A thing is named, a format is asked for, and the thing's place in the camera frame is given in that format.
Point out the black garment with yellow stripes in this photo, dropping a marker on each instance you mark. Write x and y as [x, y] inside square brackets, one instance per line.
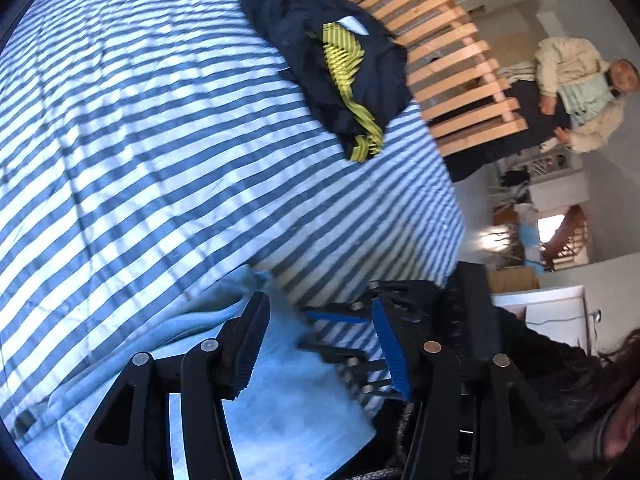
[300, 35]

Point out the white cabinet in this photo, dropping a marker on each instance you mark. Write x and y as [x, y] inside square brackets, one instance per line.
[550, 305]

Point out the blue white striped bed quilt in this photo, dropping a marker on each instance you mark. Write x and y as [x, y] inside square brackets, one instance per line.
[150, 135]

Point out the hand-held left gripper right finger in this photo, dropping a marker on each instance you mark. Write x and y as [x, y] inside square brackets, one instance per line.
[395, 355]

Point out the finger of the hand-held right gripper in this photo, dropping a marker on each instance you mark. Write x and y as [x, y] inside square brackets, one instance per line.
[340, 316]
[340, 352]

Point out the wooden slatted rail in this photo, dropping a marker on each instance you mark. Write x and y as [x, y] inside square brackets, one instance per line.
[450, 60]

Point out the person's head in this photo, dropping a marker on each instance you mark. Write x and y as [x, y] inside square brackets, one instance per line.
[590, 375]

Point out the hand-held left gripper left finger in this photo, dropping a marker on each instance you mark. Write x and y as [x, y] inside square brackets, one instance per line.
[250, 347]

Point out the cardboard box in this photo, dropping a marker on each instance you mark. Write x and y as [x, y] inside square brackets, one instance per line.
[515, 280]

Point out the light blue denim shirt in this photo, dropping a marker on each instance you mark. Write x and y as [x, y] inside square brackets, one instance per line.
[290, 410]

